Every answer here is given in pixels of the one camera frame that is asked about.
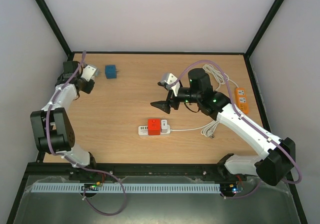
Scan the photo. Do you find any small white usb charger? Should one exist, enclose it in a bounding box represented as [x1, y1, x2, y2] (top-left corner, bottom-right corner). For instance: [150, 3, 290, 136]
[161, 119, 170, 134]

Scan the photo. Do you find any red cube socket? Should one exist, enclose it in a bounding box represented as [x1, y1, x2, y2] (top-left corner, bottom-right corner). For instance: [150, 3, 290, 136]
[147, 118, 161, 136]

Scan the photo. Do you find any white power strip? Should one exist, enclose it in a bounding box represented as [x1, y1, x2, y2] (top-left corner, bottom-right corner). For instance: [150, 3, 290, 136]
[138, 125, 171, 137]

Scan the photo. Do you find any dark blue cube socket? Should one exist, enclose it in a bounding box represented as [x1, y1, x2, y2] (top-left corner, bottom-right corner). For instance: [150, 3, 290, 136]
[104, 64, 119, 79]

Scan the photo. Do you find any orange power strip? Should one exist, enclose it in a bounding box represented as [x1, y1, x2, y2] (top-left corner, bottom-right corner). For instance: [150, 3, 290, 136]
[234, 88, 250, 114]

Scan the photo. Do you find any light blue usb charger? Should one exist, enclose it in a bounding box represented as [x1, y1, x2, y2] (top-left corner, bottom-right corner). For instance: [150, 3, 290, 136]
[95, 69, 101, 77]

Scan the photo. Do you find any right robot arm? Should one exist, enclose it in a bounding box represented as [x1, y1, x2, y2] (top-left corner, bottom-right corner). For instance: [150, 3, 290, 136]
[151, 68, 296, 186]

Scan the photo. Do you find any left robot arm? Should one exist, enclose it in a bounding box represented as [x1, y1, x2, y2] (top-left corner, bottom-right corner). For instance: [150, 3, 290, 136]
[30, 61, 98, 169]

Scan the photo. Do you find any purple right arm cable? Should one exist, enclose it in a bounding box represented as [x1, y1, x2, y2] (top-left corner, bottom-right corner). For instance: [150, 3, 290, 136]
[172, 59, 303, 200]

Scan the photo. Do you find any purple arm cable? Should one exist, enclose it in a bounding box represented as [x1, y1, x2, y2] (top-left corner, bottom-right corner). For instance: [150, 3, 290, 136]
[172, 59, 303, 200]
[44, 50, 128, 216]

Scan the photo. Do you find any white cable of orange strip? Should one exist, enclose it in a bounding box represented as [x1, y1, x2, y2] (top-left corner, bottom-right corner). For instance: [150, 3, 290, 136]
[201, 64, 241, 93]

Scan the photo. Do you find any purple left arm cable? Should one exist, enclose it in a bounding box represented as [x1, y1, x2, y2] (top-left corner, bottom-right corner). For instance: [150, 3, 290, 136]
[44, 50, 128, 216]

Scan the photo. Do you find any black mounting rail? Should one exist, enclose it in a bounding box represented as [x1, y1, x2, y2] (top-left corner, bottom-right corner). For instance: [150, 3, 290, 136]
[24, 163, 291, 182]

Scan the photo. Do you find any light blue cable duct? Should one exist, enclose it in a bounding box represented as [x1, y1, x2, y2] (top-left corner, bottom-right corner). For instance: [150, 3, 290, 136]
[30, 183, 221, 194]

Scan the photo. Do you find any black cage frame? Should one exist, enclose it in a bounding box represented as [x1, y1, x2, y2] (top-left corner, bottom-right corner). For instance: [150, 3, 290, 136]
[4, 0, 309, 224]

